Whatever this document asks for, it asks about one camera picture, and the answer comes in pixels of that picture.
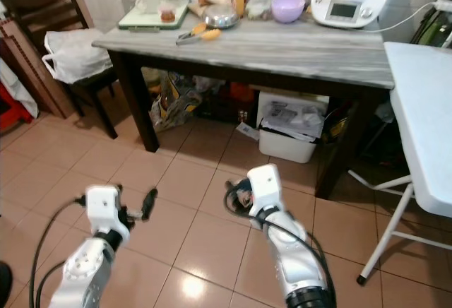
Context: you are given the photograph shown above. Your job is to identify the white paper slip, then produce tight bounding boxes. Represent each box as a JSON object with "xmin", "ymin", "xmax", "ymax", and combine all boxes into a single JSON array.
[{"xmin": 237, "ymin": 121, "xmax": 261, "ymax": 141}]

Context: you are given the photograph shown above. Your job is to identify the white bin with papers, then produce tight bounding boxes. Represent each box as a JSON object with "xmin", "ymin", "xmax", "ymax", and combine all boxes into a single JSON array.
[{"xmin": 256, "ymin": 93, "xmax": 329, "ymax": 165}]

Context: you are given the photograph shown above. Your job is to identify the printed shopping bag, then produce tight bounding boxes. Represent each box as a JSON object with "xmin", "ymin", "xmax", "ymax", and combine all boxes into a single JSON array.
[{"xmin": 150, "ymin": 71, "xmax": 202, "ymax": 132}]

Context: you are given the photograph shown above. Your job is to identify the dark table with grey top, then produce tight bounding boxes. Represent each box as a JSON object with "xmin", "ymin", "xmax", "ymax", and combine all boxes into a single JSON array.
[{"xmin": 92, "ymin": 15, "xmax": 396, "ymax": 199}]

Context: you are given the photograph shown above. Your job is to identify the black robot foot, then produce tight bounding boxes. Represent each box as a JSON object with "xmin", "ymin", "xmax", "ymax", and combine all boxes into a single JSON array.
[{"xmin": 0, "ymin": 262, "xmax": 13, "ymax": 308}]

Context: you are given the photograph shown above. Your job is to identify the red stool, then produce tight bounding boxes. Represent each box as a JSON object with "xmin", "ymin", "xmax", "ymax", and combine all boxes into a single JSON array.
[{"xmin": 0, "ymin": 82, "xmax": 35, "ymax": 132}]

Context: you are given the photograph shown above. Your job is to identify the white plastic bag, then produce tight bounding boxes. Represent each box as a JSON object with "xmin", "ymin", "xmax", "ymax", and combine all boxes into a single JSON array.
[{"xmin": 42, "ymin": 30, "xmax": 114, "ymax": 85}]

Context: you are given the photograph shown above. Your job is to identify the steel tongs with yellow tips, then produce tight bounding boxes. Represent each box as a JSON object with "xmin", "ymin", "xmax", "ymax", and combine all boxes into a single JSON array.
[{"xmin": 176, "ymin": 23, "xmax": 222, "ymax": 45}]

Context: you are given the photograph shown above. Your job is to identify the pale green tray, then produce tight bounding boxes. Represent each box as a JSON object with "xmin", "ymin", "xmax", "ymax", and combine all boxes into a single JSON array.
[{"xmin": 117, "ymin": 0, "xmax": 188, "ymax": 30}]

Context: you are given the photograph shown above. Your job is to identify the round steel lid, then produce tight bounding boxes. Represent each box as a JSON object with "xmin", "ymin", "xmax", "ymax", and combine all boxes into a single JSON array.
[{"xmin": 202, "ymin": 4, "xmax": 239, "ymax": 30}]

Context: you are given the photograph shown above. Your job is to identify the glass jar with red contents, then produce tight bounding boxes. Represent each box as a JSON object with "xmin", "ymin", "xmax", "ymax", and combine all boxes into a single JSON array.
[{"xmin": 160, "ymin": 4, "xmax": 177, "ymax": 23}]

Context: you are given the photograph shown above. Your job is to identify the clear food container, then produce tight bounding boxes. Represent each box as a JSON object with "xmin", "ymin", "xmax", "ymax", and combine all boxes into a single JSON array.
[{"xmin": 246, "ymin": 0, "xmax": 274, "ymax": 20}]

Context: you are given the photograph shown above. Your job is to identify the purple bowl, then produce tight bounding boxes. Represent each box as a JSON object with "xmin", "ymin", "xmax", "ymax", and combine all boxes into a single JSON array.
[{"xmin": 271, "ymin": 0, "xmax": 307, "ymax": 24}]

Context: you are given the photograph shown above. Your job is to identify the brown wooden board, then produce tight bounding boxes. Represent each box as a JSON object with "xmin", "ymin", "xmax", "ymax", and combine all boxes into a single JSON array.
[{"xmin": 0, "ymin": 18, "xmax": 71, "ymax": 118}]

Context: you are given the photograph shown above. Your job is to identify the white mug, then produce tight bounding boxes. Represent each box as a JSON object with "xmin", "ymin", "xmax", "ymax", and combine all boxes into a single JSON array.
[{"xmin": 136, "ymin": 0, "xmax": 162, "ymax": 15}]

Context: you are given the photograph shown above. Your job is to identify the white folding table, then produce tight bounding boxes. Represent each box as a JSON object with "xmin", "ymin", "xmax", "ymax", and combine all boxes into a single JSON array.
[{"xmin": 350, "ymin": 42, "xmax": 452, "ymax": 285}]

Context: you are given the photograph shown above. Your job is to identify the dark wooden chair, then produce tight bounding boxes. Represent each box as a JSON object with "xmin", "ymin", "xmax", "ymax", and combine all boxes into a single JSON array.
[{"xmin": 0, "ymin": 0, "xmax": 119, "ymax": 139}]

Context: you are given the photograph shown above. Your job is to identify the green black bag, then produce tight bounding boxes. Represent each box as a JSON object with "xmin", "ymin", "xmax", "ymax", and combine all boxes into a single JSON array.
[{"xmin": 410, "ymin": 0, "xmax": 452, "ymax": 49}]

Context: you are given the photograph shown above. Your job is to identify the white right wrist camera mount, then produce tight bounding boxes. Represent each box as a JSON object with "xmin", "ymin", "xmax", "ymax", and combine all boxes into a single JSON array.
[{"xmin": 247, "ymin": 164, "xmax": 287, "ymax": 213}]

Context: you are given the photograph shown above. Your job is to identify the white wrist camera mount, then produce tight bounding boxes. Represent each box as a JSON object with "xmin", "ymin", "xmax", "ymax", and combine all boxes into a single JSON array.
[
  {"xmin": 86, "ymin": 184, "xmax": 129, "ymax": 242},
  {"xmin": 247, "ymin": 164, "xmax": 287, "ymax": 213}
]

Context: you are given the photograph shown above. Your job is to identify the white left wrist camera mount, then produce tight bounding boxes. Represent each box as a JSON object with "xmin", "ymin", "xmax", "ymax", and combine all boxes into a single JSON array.
[{"xmin": 86, "ymin": 184, "xmax": 129, "ymax": 242}]

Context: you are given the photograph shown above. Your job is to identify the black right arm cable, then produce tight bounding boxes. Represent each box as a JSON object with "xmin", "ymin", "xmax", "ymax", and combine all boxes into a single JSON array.
[{"xmin": 267, "ymin": 216, "xmax": 336, "ymax": 298}]

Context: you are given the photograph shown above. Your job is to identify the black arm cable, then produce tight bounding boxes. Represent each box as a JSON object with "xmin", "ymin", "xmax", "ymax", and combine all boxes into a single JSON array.
[
  {"xmin": 267, "ymin": 216, "xmax": 336, "ymax": 298},
  {"xmin": 28, "ymin": 196, "xmax": 89, "ymax": 308}
]

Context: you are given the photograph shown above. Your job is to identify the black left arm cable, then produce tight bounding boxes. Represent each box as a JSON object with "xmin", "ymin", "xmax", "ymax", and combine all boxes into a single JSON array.
[{"xmin": 28, "ymin": 196, "xmax": 89, "ymax": 308}]

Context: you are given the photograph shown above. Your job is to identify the white power cable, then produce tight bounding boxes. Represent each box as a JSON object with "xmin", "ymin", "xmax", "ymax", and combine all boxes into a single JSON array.
[{"xmin": 367, "ymin": 1, "xmax": 452, "ymax": 33}]

